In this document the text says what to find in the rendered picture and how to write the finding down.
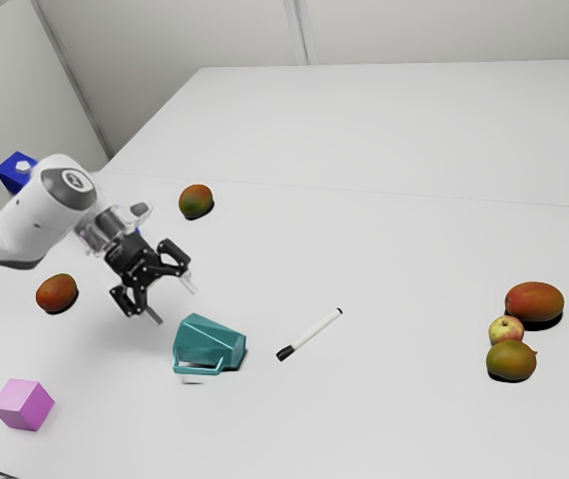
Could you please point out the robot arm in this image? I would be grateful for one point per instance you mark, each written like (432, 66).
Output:
(25, 219)

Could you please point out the teal faceted mug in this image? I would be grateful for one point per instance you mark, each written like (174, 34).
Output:
(208, 344)

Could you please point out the small red-green mango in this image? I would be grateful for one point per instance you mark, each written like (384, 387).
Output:
(56, 292)
(196, 200)

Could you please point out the large red mango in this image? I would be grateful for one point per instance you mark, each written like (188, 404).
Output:
(534, 302)

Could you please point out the green-orange mango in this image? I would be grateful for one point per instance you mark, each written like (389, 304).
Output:
(510, 360)

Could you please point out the blue cube block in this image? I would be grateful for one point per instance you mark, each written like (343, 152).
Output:
(12, 172)

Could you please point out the white marker pen black cap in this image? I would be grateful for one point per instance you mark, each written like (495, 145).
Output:
(309, 334)

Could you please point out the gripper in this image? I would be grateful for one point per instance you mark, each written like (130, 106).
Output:
(126, 258)

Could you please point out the red-yellow apple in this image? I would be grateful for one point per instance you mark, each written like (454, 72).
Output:
(505, 329)

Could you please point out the pink cube block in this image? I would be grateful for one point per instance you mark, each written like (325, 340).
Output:
(21, 403)

